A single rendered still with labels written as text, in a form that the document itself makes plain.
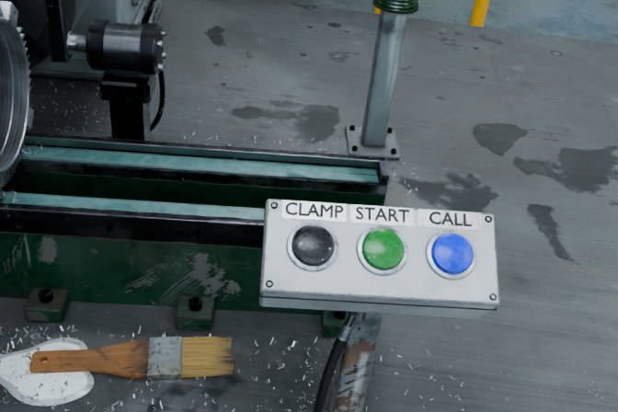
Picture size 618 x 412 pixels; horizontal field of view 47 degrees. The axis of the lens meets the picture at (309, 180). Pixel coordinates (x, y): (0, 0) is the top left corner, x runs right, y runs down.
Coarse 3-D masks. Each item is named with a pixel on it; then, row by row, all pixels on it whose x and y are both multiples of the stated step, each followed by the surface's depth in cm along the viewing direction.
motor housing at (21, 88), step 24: (0, 24) 73; (0, 48) 77; (24, 48) 78; (0, 72) 79; (24, 72) 79; (0, 96) 80; (24, 96) 80; (0, 120) 80; (24, 120) 80; (0, 144) 78; (0, 168) 74
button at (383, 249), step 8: (376, 232) 51; (384, 232) 51; (392, 232) 51; (368, 240) 51; (376, 240) 51; (384, 240) 51; (392, 240) 51; (400, 240) 51; (368, 248) 50; (376, 248) 50; (384, 248) 50; (392, 248) 50; (400, 248) 51; (368, 256) 50; (376, 256) 50; (384, 256) 50; (392, 256) 50; (400, 256) 50; (376, 264) 50; (384, 264) 50; (392, 264) 50
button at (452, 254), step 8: (440, 240) 51; (448, 240) 51; (456, 240) 51; (464, 240) 51; (432, 248) 51; (440, 248) 51; (448, 248) 51; (456, 248) 51; (464, 248) 51; (472, 248) 51; (432, 256) 51; (440, 256) 51; (448, 256) 51; (456, 256) 51; (464, 256) 51; (472, 256) 51; (440, 264) 50; (448, 264) 50; (456, 264) 50; (464, 264) 50; (448, 272) 50; (456, 272) 50
